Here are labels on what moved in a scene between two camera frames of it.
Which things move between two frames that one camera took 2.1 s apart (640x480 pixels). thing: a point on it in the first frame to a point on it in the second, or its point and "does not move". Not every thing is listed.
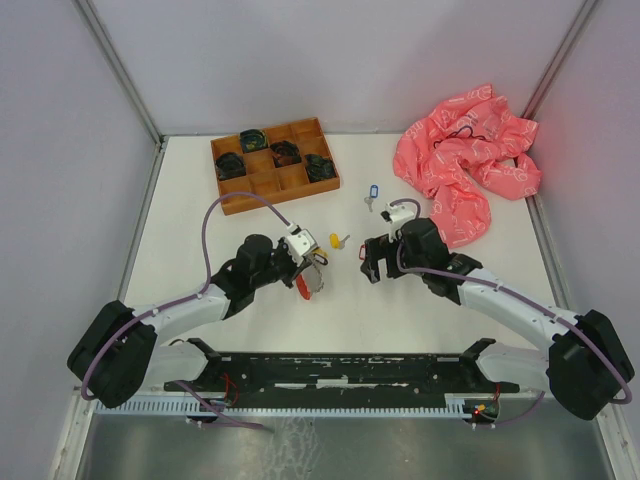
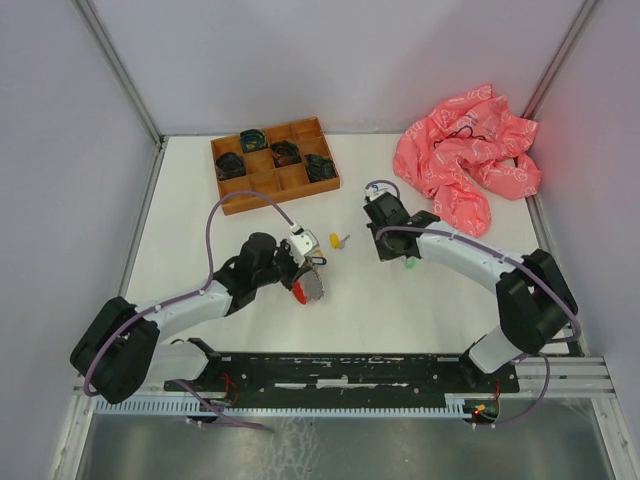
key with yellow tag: [336, 242] does not move
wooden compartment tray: [276, 164] does not move
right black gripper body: [378, 248] to [386, 251]
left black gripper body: [286, 267] does not move
